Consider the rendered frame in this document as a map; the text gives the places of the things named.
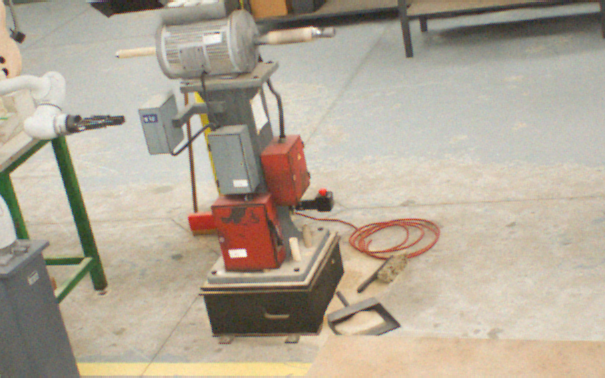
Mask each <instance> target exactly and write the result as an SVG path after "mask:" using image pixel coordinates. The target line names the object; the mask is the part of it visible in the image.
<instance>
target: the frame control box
mask: <svg viewBox="0 0 605 378"><path fill-rule="evenodd" d="M178 113H179V110H178V105H177V101H176V97H175V94H164V95H154V96H152V97H151V98H150V99H149V100H148V101H147V102H146V103H145V104H143V105H142V106H140V107H139V108H138V115H139V119H140V123H142V126H143V130H144V134H145V138H146V142H147V147H148V151H149V153H150V155H157V154H170V155H171V156H174V157H176V156H178V155H180V154H181V153H182V152H183V151H184V150H185V149H186V148H188V147H189V146H190V144H191V143H192V142H193V141H194V140H195V139H196V138H197V137H198V136H199V135H200V134H201V133H203V132H204V131H205V130H206V129H208V128H209V127H212V128H213V131H214V132H217V130H216V128H215V125H214V124H213V123H209V124H207V125H205V126H204V127H203V128H201V129H200V130H198V131H197V132H196V133H195V134H194V135H193V136H192V137H191V138H190V139H189V140H188V141H187V142H186V143H185V144H184V146H183V147H182V148H181V149H180V150H179V151H177V152H176V153H174V150H175V149H176V148H177V147H178V146H179V144H180V143H181V142H182V141H183V140H184V139H185V135H184V131H183V127H182V128H174V127H173V123H171V120H173V119H174V118H175V117H176V116H177V115H178Z"/></svg>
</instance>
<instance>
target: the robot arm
mask: <svg viewBox="0 0 605 378"><path fill-rule="evenodd" d="M26 88H27V89H30V90H31V95H32V97H33V98H34V99H35V102H36V103H37V109H36V111H35V113H34V114H33V116H30V117H29V118H27V119H26V120H25V121H24V131H25V133H26V134H27V135H28V136H30V137H31V138H37V139H50V138H55V137H57V136H65V135H71V134H73V133H81V132H82V131H85V130H93V129H102V128H103V127H104V128H106V126H119V125H123V123H125V122H126V121H125V117H124V116H112V117H111V115H91V117H90V118H88V117H86V118H82V117H81V116H80V115H70V114H63V115H61V112H62V107H63V105H64V100H65V92H66V85H65V80H64V78H63V76H62V75H61V74H60V73H59V72H57V71H49V72H47V73H46V74H45V75H44V77H42V78H36V77H33V76H19V77H15V78H11V79H7V80H3V81H0V97H1V96H4V95H7V94H10V93H13V92H16V91H19V90H22V89H26ZM30 247H31V243H29V242H27V243H20V242H18V239H17V236H16V232H15V227H14V224H13V220H12V217H11V214H10V212H9V209H8V207H7V204H6V202H4V200H3V199H2V197H1V196H0V267H5V266H7V265H9V263H10V262H11V261H12V260H14V259H15V258H16V257H18V256H24V255H26V254H27V252H28V251H27V249H29V248H30Z"/></svg>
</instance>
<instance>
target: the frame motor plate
mask: <svg viewBox="0 0 605 378"><path fill-rule="evenodd" d="M278 68H279V64H278V61H268V62H262V63H257V65H256V67H255V69H254V70H253V71H252V72H247V73H244V72H243V73H242V74H241V75H240V76H239V77H238V78H235V79H223V80H213V81H205V85H206V89H207V92H208V91H219V90H231V89H242V88H253V87H262V85H263V84H264V83H265V82H266V81H267V80H268V79H269V78H270V77H271V75H272V74H273V73H274V72H275V71H276V70H277V69H278ZM180 91H181V94H184V93H196V92H203V88H202V82H190V83H189V82H186V83H183V85H182V86H181V87H180Z"/></svg>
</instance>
